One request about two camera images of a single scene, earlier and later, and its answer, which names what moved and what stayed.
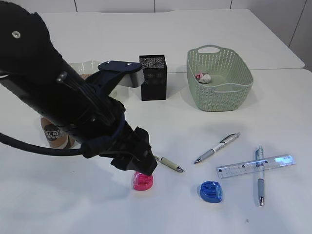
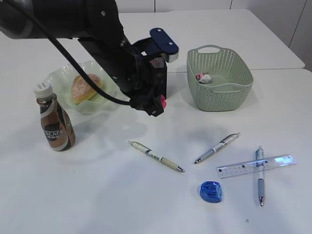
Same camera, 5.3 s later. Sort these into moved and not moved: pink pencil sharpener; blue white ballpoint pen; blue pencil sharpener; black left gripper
Moved: pink pencil sharpener; black left gripper
Not moved: blue pencil sharpener; blue white ballpoint pen
